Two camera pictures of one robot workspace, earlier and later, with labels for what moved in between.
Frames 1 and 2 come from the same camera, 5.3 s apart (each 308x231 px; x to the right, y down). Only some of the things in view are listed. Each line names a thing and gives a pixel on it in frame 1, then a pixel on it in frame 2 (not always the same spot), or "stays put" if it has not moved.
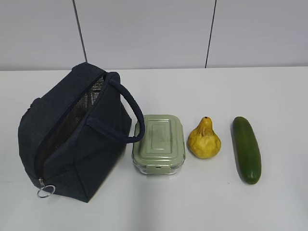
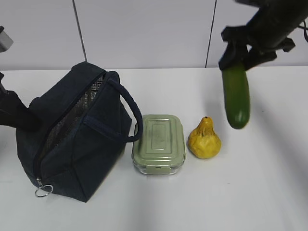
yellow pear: (203, 142) stays put
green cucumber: (247, 150) → (237, 95)
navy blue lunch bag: (72, 133) stays put
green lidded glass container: (161, 150) stays put
